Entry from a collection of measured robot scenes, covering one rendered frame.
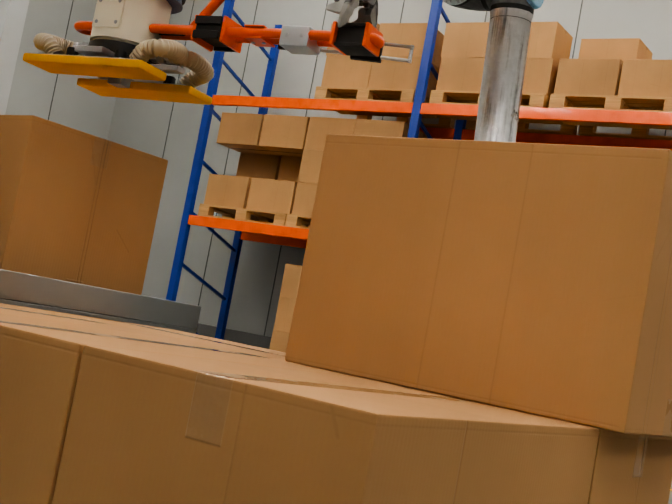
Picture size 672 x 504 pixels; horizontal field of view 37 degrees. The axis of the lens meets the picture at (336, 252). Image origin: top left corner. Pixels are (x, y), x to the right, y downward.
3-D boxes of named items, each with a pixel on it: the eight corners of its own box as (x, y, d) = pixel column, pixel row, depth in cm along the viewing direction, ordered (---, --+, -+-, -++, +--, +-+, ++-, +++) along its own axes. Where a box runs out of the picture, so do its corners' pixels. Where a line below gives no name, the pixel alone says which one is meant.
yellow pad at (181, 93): (75, 85, 249) (79, 65, 249) (101, 96, 258) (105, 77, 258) (188, 93, 234) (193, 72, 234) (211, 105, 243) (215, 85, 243)
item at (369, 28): (328, 43, 210) (333, 20, 210) (343, 55, 216) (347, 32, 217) (364, 45, 206) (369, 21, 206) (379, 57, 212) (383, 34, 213)
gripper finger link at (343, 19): (319, 27, 209) (336, 2, 215) (344, 28, 207) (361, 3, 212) (315, 14, 207) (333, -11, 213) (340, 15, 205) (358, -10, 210)
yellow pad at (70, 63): (21, 60, 232) (25, 39, 232) (50, 73, 241) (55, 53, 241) (139, 67, 217) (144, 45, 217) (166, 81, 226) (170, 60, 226)
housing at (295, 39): (277, 44, 216) (281, 24, 216) (292, 54, 222) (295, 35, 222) (305, 45, 213) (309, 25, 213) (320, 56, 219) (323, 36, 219)
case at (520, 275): (283, 360, 173) (326, 133, 176) (403, 376, 205) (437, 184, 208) (624, 434, 138) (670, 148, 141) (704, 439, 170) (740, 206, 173)
